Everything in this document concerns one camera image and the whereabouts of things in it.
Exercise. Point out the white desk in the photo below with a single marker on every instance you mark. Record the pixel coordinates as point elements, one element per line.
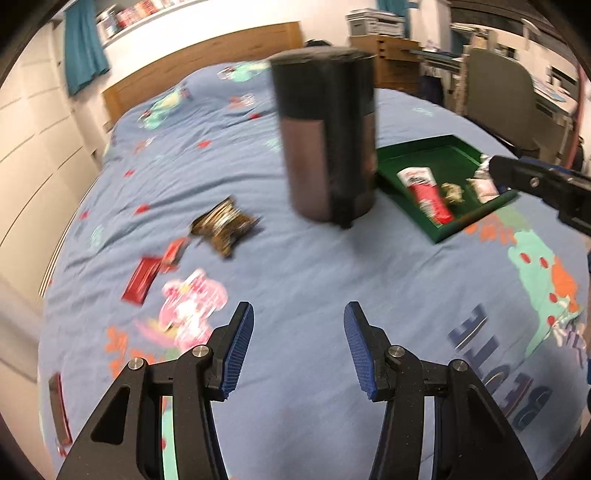
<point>554,97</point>

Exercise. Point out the pink hoop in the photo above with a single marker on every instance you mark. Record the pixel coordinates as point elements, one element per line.
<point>577,120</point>

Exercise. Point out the white wardrobe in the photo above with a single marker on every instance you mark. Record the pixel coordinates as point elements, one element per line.
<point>37,147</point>

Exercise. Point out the pink cartoon character packet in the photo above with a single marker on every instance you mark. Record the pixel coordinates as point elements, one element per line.
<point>191,309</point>

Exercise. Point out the black and brown kettle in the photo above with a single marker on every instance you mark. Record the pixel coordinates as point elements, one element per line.
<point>323,138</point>

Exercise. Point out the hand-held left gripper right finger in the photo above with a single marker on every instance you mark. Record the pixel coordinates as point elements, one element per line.
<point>358,350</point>

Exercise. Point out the wooden headboard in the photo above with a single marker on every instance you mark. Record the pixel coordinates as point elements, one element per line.
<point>194,60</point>

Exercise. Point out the white cookie packet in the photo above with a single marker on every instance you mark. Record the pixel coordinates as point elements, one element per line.
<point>482,168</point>

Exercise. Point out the long red white snack packet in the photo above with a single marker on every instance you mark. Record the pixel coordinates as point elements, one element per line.
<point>427,196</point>

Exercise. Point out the wooden drawer cabinet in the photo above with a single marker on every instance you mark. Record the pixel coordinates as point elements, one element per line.
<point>397,64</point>

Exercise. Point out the black bag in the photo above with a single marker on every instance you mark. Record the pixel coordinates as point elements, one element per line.
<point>317,43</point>

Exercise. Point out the brown snack bag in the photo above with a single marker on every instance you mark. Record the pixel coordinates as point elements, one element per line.
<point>224,226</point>

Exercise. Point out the teal curtain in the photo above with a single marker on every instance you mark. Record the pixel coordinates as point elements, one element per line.
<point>85,46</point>
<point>392,11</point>

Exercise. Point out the dark red snack packet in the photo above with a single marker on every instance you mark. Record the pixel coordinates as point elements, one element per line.
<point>142,280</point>

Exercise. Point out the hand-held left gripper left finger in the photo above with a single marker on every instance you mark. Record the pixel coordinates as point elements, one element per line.
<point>238,350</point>

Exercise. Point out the row of books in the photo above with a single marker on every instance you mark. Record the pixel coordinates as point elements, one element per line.
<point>138,14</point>

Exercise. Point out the grey printer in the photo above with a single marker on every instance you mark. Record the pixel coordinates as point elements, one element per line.
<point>374,23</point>

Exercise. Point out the olive green candy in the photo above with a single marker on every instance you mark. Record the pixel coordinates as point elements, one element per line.
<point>452,193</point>

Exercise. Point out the small red candy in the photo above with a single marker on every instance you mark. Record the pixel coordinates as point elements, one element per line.
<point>174,254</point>

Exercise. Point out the pink striped candy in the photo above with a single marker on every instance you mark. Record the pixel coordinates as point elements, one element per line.
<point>482,190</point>

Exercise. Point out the red phone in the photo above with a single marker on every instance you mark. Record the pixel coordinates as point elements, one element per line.
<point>60,410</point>

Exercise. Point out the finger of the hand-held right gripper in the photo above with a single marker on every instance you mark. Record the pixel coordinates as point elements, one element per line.
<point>572,174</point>
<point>531,182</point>

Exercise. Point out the green tray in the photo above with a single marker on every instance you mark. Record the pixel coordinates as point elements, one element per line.
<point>415,152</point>

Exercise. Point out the grey chair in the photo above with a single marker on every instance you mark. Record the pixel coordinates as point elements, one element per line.
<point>498,92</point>

